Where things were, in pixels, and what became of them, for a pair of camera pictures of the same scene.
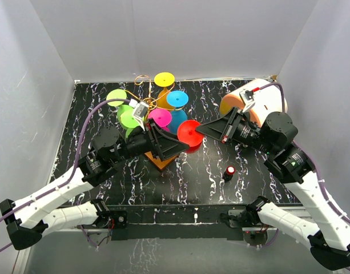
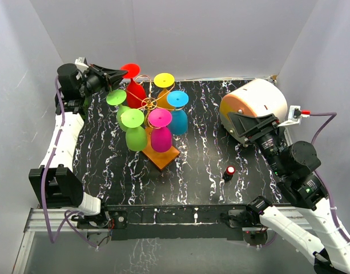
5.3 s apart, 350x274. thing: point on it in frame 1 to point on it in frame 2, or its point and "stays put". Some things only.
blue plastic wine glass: (177, 99) stays put
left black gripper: (162, 144) to (110, 79)
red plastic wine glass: (186, 133) to (136, 97)
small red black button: (228, 174) stays put
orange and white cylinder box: (268, 97) stays put
